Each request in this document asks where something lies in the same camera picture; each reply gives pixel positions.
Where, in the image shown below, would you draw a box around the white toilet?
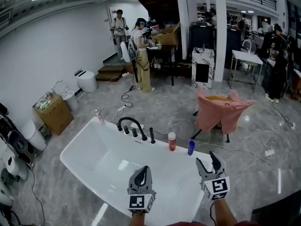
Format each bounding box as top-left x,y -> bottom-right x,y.
74,69 -> 98,93

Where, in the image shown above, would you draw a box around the small white bin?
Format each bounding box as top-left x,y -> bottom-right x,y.
62,89 -> 79,112

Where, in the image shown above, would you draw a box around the black machine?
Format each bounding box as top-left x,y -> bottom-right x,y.
0,102 -> 36,168

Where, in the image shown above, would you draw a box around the blue bottle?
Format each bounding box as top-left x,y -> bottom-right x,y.
187,140 -> 196,156

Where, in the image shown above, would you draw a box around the black curved faucet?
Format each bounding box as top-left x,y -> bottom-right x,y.
116,116 -> 148,142

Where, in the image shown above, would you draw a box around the black cabinet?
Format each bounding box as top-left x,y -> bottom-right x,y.
189,21 -> 215,59

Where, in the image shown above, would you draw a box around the chair with pink cloth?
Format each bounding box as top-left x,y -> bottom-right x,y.
190,87 -> 257,143

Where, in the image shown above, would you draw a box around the white bathtub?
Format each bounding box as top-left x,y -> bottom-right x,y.
60,116 -> 214,226

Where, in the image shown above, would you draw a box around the wooden steps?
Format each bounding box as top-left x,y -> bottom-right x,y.
95,64 -> 126,82

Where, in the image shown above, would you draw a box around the white chair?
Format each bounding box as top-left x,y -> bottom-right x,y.
119,41 -> 132,63

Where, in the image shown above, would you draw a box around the red bottle white cap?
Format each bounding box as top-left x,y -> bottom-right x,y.
168,132 -> 177,152

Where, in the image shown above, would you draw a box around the person's right forearm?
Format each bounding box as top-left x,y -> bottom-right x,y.
212,197 -> 238,226

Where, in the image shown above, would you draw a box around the white pink tube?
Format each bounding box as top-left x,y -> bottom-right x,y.
95,109 -> 106,126

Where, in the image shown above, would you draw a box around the dark wooden table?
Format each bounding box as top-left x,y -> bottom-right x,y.
145,44 -> 179,86

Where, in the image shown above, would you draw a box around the marbled white cabinet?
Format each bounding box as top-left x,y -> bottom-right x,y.
191,47 -> 215,90

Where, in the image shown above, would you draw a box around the brown cardboard box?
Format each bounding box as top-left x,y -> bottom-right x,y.
32,93 -> 75,136

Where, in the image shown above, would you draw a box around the steel sink stand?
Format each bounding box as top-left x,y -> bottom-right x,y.
229,40 -> 264,93

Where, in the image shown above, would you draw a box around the black cable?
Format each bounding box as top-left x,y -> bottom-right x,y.
120,84 -> 138,108

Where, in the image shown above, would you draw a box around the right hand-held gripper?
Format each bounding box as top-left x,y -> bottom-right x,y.
195,151 -> 231,201

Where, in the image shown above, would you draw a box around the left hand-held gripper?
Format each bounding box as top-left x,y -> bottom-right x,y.
127,165 -> 157,214

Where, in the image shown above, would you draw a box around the white floor cable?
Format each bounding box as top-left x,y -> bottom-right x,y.
154,128 -> 297,166

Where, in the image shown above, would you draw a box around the person's left forearm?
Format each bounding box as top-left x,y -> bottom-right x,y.
128,212 -> 148,226

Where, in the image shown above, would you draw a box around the white round trash bin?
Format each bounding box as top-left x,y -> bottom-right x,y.
21,119 -> 48,152

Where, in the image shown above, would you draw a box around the large open cardboard box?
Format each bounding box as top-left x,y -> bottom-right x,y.
150,22 -> 181,47

